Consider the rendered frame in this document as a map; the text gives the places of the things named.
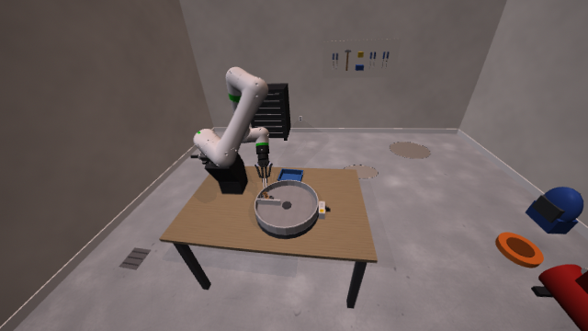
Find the grey round turntable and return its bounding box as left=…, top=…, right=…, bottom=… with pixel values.
left=254, top=180, right=331, bottom=239

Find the blue rectangular tray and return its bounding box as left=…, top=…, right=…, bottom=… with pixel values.
left=277, top=168, right=303, bottom=181

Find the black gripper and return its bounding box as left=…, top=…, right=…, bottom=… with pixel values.
left=254, top=154, right=273, bottom=188

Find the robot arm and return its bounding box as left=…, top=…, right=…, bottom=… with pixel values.
left=190, top=67, right=269, bottom=168

